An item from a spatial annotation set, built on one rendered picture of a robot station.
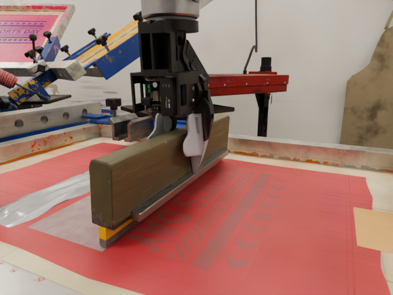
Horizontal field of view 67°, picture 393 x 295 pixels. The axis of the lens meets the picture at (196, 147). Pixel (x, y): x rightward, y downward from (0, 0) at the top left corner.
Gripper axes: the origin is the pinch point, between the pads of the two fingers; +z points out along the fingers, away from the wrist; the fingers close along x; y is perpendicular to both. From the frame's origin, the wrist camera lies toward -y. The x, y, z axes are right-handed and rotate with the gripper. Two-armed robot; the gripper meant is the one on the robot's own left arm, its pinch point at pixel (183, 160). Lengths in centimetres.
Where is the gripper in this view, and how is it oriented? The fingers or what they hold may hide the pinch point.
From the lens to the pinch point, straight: 47.1
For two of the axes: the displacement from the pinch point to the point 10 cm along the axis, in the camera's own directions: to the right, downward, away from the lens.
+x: 9.1, 1.1, -4.1
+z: 0.2, 9.6, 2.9
